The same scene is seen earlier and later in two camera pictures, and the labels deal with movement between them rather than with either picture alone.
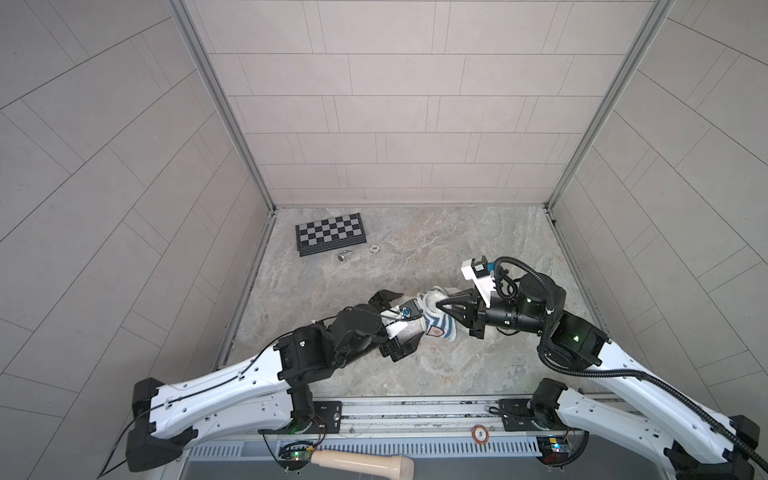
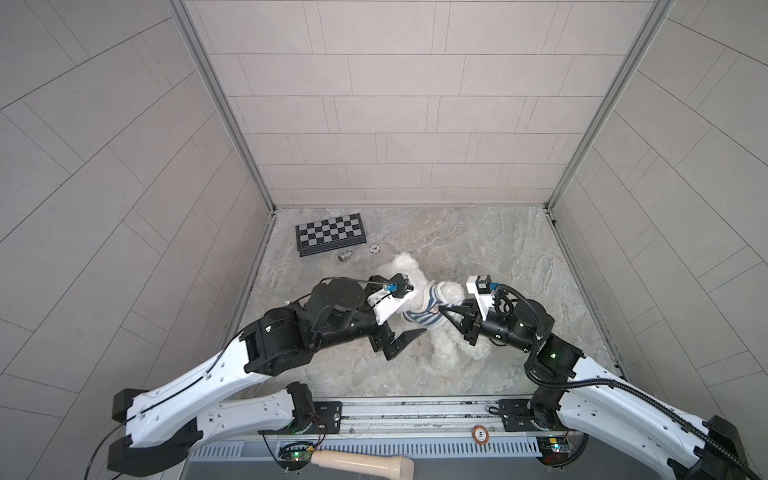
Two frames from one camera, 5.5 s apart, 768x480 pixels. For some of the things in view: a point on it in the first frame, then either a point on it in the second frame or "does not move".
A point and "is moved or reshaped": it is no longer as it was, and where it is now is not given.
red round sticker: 480,434 does not move
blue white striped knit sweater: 443,321 is moved or reshaped
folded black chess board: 329,234 does not move
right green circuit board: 554,448 does not move
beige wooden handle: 371,464 does not move
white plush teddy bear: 429,300 is moved or reshaped
